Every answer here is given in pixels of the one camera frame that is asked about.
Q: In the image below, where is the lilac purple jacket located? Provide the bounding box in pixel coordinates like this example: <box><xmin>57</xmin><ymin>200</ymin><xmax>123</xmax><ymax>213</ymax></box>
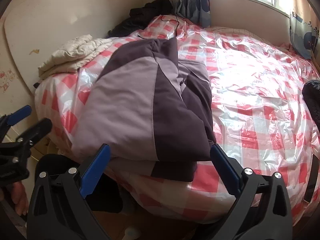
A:
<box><xmin>72</xmin><ymin>38</ymin><xmax>216</xmax><ymax>182</ymax></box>

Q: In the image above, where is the black clothes pile at headboard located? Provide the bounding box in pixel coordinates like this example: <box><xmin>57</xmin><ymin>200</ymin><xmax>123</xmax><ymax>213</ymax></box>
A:
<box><xmin>106</xmin><ymin>0</ymin><xmax>173</xmax><ymax>38</ymax></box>

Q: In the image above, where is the person's left hand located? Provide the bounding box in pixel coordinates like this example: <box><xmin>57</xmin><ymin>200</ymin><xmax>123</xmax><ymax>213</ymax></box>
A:
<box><xmin>1</xmin><ymin>181</ymin><xmax>29</xmax><ymax>216</ymax></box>

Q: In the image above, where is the beige quilted blanket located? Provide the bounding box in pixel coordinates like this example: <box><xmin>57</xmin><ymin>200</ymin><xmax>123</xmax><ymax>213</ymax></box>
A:
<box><xmin>38</xmin><ymin>34</ymin><xmax>112</xmax><ymax>80</ymax></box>

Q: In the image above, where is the white headboard panel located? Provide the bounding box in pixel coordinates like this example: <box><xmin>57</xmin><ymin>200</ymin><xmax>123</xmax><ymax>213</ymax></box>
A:
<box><xmin>4</xmin><ymin>0</ymin><xmax>142</xmax><ymax>93</ymax></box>

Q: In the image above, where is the black puffer jacket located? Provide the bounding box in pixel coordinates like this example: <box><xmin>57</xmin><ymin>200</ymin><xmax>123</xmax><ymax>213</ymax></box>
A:
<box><xmin>302</xmin><ymin>80</ymin><xmax>320</xmax><ymax>127</ymax></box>

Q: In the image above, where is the blue patterned curtain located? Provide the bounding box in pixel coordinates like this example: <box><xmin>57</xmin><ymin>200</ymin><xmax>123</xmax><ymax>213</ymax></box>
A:
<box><xmin>175</xmin><ymin>0</ymin><xmax>211</xmax><ymax>28</ymax></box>

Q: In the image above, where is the black charging cable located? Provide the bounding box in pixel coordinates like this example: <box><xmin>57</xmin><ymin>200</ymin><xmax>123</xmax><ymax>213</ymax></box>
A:
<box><xmin>137</xmin><ymin>0</ymin><xmax>181</xmax><ymax>41</ymax></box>

